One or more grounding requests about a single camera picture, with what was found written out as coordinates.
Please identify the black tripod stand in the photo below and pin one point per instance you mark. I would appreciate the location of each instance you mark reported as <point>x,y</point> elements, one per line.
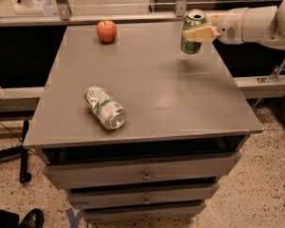
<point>24,175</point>

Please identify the top grey drawer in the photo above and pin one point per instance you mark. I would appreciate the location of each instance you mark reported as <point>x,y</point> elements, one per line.
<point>108,173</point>

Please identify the silver crushed can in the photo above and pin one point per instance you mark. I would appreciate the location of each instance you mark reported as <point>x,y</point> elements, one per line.
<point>108,111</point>

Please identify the grey drawer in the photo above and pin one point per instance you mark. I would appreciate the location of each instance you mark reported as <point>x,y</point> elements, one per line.
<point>149,211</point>
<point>108,173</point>
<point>143,196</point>

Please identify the metal bracket clamp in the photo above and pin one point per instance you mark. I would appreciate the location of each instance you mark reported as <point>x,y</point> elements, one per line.
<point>272,77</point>

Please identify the metal railing frame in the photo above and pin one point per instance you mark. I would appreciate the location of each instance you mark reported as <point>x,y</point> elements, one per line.
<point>77,12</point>

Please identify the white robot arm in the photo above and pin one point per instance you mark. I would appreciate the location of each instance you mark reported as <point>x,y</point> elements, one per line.
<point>263,25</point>

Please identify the red apple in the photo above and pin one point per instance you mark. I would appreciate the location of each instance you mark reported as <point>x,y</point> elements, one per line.
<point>106,31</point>

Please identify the black shoe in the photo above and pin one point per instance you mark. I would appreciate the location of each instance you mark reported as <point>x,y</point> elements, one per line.
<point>33,219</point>

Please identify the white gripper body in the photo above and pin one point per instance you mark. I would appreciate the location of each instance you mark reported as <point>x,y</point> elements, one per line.
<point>230,28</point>

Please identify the green soda can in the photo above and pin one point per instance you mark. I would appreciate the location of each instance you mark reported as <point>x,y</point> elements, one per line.
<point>192,19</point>

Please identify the bottom grey drawer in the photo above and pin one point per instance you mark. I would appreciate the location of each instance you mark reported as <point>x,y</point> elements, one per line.
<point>149,211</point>

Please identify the grey drawer cabinet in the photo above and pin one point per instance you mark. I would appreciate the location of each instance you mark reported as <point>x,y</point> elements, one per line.
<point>176,104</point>

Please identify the middle grey drawer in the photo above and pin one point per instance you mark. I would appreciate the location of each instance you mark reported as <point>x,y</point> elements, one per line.
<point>143,196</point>

